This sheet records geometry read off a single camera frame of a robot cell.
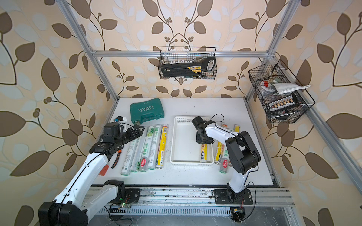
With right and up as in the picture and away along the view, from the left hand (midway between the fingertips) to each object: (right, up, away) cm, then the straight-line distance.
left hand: (139, 129), depth 80 cm
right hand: (+39, -9, +13) cm, 42 cm away
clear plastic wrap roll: (-7, -18, +4) cm, 20 cm away
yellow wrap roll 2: (+49, -13, +9) cm, 51 cm away
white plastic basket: (+26, -15, +11) cm, 32 cm away
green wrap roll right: (+50, -19, +2) cm, 54 cm away
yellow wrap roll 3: (+64, -1, +19) cm, 66 cm away
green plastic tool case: (-3, +11, +27) cm, 29 cm away
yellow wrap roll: (+38, -15, +4) cm, 41 cm away
